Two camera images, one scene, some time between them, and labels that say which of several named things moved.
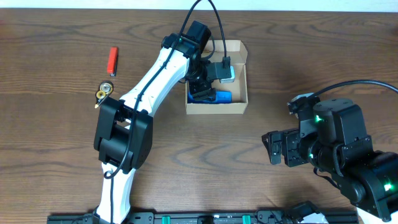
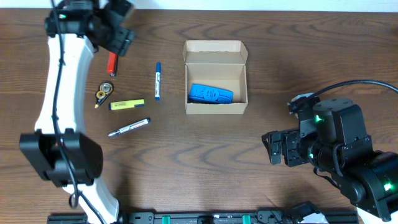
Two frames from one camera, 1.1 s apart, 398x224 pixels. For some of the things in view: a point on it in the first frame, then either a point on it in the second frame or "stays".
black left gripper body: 199,87 → 114,40
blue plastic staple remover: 221,97 stays
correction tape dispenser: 106,88 stays
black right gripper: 290,138 stays
